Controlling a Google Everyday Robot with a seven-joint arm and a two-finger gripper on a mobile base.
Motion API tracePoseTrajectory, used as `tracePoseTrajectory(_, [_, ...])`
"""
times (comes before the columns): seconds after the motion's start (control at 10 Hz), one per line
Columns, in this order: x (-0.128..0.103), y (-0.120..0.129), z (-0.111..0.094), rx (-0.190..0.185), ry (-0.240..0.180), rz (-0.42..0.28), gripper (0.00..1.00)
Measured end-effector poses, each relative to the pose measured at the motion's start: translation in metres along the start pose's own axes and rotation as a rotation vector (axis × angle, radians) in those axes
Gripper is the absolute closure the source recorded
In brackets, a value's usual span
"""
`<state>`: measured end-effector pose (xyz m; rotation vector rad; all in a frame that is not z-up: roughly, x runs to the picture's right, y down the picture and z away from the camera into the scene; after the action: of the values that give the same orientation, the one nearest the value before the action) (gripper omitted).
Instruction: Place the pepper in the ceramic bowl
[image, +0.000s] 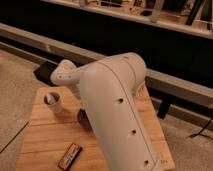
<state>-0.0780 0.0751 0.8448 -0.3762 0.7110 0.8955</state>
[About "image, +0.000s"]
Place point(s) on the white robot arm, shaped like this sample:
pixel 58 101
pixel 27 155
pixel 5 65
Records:
pixel 106 88

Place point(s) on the wooden cutting board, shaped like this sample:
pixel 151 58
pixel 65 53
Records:
pixel 47 136

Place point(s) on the orange black chocolate bar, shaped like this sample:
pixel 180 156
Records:
pixel 69 156

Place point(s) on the wooden shelf edge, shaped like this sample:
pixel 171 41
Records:
pixel 127 11

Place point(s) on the grey metal rail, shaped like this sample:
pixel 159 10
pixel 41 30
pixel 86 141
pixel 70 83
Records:
pixel 165 83

